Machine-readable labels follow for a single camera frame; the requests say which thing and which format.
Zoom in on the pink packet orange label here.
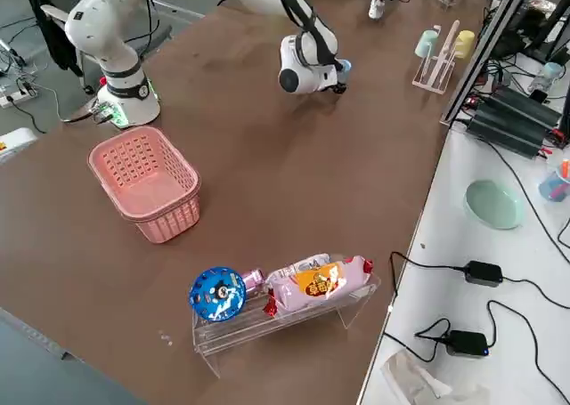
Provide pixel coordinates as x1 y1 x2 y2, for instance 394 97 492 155
265 255 375 319

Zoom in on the white power strip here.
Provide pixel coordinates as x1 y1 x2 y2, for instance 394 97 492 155
0 88 40 110

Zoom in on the clear acrylic snack shelf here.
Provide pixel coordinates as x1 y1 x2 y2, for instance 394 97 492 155
191 253 383 379

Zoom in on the white wire cup rack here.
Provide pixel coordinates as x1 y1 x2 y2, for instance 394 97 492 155
411 19 462 96

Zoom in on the clear water bottle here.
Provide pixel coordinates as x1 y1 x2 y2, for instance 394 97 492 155
526 61 563 95

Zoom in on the white controller box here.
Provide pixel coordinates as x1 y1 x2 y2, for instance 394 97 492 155
0 127 39 166

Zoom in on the black power supply box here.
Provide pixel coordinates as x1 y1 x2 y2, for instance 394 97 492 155
465 113 551 159
487 86 562 130

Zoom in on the aluminium frame post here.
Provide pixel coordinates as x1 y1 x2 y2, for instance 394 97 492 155
439 0 538 126

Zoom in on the black power adapter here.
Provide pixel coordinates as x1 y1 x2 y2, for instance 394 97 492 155
445 329 490 359
464 260 505 289

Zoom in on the mint green bowl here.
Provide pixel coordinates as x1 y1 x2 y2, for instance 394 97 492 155
462 179 526 231

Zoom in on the pale yellow cup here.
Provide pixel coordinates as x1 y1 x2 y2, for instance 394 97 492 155
453 29 477 61

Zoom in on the pink purple snack packet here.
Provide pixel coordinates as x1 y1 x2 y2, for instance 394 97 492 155
241 267 269 291

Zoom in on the pink plastic basket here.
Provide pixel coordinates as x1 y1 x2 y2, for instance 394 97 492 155
86 125 202 246

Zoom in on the mint green cup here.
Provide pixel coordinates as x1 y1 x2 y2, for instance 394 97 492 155
414 28 441 60

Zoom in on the clear plastic bag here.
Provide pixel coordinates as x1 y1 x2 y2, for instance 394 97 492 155
379 349 493 405

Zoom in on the clear pen cup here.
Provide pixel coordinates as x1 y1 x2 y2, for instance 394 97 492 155
537 158 570 204

